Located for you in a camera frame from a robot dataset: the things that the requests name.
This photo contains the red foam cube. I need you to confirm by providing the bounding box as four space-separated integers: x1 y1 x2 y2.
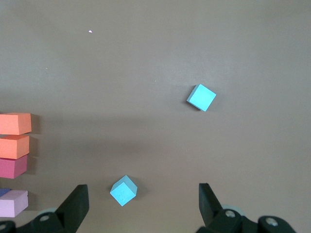
0 154 28 180

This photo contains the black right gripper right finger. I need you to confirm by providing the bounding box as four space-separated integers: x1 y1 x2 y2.
196 182 297 233

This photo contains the orange foam cube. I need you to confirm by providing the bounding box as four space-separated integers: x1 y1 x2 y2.
0 134 30 160
0 113 33 135

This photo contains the pink foam cube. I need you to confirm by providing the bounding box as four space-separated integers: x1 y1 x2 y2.
0 190 29 218

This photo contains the blue foam cube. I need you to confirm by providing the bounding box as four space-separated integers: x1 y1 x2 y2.
186 83 217 113
109 175 138 207

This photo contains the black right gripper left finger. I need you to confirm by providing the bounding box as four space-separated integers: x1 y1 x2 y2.
0 184 90 233

